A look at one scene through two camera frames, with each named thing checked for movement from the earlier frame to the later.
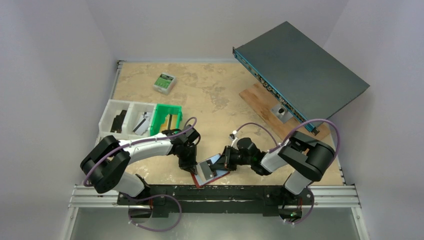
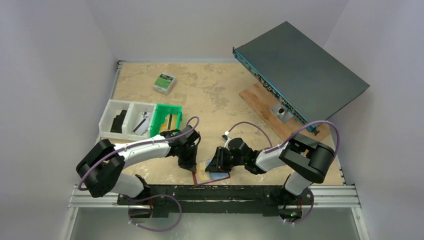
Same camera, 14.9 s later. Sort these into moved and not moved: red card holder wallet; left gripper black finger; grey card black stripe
Moved: grey card black stripe
Not moved: left gripper black finger; red card holder wallet
